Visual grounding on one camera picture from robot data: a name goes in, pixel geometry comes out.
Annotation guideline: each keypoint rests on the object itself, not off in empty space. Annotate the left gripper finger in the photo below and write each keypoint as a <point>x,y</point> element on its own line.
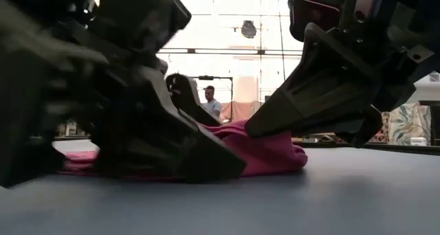
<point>154,142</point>
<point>189,94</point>

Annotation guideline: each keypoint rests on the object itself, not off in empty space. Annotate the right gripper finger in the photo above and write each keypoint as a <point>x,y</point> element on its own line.
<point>319,97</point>

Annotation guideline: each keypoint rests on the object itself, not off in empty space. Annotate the pink towel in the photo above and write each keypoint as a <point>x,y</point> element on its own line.
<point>271,152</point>

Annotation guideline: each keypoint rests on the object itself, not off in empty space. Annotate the person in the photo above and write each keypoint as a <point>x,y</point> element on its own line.
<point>211,101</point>

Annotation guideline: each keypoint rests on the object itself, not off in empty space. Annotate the beige curtain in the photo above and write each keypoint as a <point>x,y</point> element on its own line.
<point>240,111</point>

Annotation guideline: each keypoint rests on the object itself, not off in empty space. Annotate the long ceiling light bar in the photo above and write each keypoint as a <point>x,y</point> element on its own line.
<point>223,51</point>

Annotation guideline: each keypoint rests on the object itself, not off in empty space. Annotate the white pillar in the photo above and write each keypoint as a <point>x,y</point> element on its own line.
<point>245,87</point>

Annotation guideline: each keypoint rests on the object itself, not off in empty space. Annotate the brown patterned cloth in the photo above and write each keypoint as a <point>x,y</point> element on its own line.
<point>383,128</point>

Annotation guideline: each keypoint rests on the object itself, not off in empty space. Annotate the white floral cloth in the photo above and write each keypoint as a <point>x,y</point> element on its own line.
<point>409,121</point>

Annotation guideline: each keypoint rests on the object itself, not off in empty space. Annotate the dark cabinet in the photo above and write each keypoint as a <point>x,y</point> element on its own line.
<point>434,125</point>

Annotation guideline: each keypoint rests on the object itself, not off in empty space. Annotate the white plastic container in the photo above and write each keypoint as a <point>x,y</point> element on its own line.
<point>418,142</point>

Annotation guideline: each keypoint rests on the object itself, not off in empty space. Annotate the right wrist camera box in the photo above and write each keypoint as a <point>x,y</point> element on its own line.
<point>316,15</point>

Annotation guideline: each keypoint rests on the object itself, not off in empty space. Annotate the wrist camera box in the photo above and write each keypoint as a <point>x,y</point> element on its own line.
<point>144,18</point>
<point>316,15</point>

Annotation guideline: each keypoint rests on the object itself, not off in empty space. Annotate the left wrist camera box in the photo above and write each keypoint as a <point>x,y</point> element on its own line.
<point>144,18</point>

